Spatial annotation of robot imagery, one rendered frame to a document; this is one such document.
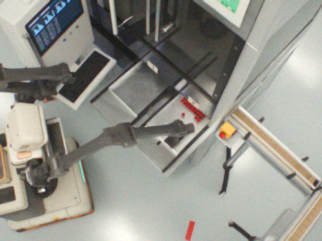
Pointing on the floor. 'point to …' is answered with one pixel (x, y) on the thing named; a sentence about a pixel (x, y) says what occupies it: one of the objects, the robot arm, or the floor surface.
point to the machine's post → (243, 67)
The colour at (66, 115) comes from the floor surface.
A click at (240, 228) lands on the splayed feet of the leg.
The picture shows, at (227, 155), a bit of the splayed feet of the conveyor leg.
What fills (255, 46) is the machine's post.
